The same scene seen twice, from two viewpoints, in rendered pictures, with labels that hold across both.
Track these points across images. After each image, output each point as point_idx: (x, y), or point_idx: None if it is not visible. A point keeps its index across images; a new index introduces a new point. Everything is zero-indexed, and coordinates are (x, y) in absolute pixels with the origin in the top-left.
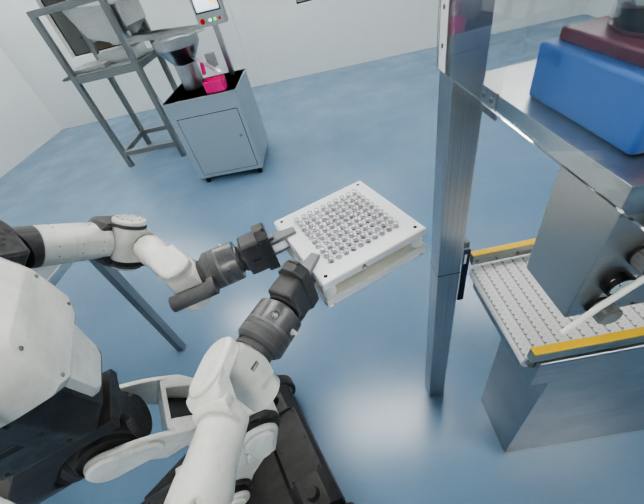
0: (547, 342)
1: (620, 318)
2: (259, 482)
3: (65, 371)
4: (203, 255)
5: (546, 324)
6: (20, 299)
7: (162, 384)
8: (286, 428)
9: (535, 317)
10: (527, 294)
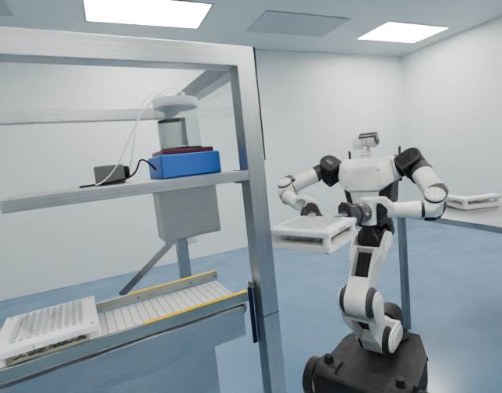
0: (206, 285)
1: (168, 298)
2: (365, 361)
3: (348, 188)
4: (362, 202)
5: (205, 289)
6: (362, 168)
7: (376, 248)
8: (375, 381)
9: (210, 290)
10: (212, 296)
